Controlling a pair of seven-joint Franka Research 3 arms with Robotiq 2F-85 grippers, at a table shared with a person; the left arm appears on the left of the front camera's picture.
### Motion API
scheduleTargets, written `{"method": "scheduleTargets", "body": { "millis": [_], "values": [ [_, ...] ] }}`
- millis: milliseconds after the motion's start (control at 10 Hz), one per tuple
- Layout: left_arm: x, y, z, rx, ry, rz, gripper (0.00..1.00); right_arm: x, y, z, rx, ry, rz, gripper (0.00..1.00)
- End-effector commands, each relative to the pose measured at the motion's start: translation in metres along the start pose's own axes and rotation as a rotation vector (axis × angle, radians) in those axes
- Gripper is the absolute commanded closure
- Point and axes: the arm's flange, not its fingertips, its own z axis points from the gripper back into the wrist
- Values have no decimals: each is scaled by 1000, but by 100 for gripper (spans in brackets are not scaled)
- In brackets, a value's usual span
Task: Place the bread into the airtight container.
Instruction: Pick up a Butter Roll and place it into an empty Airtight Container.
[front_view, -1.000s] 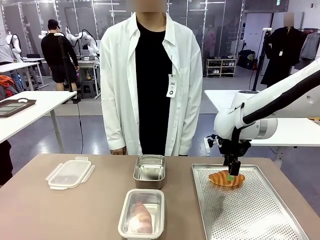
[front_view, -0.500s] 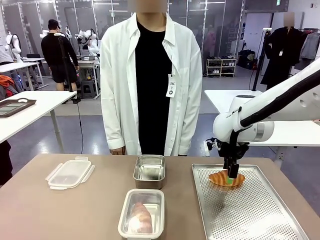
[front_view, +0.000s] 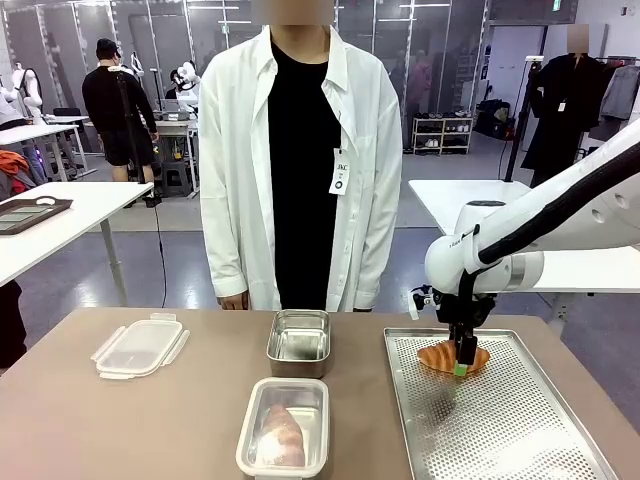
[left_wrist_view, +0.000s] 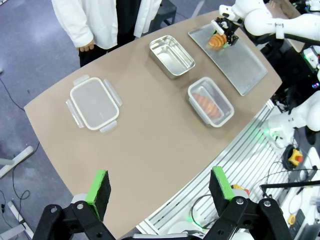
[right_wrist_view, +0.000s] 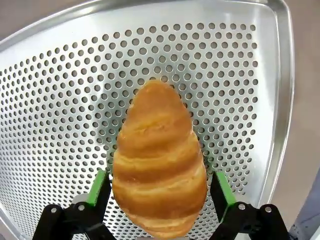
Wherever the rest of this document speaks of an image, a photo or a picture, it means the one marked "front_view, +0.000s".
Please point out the brown serving tray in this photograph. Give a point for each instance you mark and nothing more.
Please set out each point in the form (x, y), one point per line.
(30, 215)

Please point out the plain white table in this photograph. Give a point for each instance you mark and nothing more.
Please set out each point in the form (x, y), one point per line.
(575, 270)

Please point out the black step stool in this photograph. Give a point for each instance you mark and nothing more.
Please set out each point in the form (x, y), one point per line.
(176, 180)

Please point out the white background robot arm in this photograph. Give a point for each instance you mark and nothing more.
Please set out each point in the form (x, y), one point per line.
(27, 90)

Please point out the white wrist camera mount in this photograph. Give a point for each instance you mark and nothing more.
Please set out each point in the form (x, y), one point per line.
(419, 300)

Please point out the white table with brown tray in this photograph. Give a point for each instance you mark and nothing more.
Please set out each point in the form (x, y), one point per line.
(75, 225)

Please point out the black tripod stand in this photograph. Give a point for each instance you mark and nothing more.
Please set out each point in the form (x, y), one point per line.
(131, 130)

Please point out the white shoe rack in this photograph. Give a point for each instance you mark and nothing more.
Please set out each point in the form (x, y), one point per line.
(442, 135)

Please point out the rectangular stainless steel container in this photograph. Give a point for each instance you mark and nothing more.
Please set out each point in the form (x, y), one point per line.
(316, 425)
(300, 340)

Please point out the person's right hand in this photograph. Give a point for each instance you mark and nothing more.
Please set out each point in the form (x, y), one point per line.
(234, 301)

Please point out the man in black clothes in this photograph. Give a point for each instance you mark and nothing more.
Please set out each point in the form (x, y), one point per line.
(117, 110)

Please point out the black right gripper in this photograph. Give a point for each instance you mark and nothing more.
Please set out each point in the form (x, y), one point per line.
(465, 310)

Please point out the white background desk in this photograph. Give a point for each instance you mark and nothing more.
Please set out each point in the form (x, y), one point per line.
(35, 131)

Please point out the grey garments on rack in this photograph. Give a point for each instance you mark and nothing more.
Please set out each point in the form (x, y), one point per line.
(620, 95)

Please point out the white paper garment tag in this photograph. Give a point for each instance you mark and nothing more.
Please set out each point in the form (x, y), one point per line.
(338, 172)

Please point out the black bag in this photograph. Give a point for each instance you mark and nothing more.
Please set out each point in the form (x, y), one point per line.
(492, 117)

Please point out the perforated metal baking tray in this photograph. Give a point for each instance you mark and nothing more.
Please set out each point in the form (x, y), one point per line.
(480, 425)

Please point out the croissant bread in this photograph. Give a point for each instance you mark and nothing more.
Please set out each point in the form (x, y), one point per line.
(281, 435)
(437, 357)

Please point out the white humanoid robot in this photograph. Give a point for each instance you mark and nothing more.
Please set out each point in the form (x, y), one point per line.
(186, 82)

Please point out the person in black coat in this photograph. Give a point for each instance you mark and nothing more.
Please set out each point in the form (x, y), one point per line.
(562, 110)

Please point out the person in white coat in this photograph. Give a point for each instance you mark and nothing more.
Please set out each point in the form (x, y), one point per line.
(235, 175)

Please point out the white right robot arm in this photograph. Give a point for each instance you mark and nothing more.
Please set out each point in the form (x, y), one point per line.
(560, 210)

